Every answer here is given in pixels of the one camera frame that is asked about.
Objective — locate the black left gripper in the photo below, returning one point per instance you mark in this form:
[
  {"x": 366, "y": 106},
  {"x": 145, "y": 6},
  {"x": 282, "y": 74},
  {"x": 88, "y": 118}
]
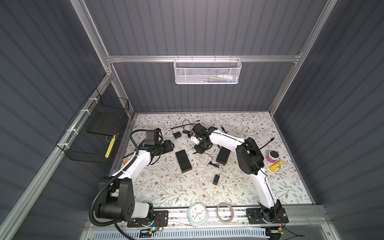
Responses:
[{"x": 167, "y": 145}]

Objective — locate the white wire mesh basket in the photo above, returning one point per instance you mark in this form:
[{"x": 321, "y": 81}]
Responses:
[{"x": 207, "y": 71}]

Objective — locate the yellow marker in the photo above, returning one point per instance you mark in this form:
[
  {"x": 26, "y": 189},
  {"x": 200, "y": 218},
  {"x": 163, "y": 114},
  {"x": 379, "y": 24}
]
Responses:
[{"x": 275, "y": 166}]

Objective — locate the black wire wall basket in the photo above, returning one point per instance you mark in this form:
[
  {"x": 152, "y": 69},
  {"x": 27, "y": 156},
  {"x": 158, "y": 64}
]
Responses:
[{"x": 79, "y": 145}]

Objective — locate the pink tape roll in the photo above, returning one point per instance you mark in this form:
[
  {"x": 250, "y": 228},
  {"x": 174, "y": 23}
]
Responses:
[{"x": 272, "y": 157}]

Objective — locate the black foam pad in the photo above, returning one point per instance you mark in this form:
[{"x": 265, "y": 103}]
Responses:
[{"x": 104, "y": 124}]

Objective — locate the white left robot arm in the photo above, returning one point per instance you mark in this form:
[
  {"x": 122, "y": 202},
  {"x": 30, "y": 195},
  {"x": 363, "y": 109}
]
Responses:
[{"x": 115, "y": 202}]

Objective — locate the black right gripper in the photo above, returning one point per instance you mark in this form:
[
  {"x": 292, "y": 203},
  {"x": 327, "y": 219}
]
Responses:
[{"x": 198, "y": 150}]

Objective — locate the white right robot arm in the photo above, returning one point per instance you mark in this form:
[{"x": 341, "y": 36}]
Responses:
[{"x": 250, "y": 160}]

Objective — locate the white analog clock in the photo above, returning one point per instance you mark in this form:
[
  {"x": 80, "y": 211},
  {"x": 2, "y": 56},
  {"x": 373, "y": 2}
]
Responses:
[{"x": 197, "y": 214}]

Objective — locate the black power adapter with cord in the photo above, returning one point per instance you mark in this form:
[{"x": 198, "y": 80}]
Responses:
[{"x": 183, "y": 126}]

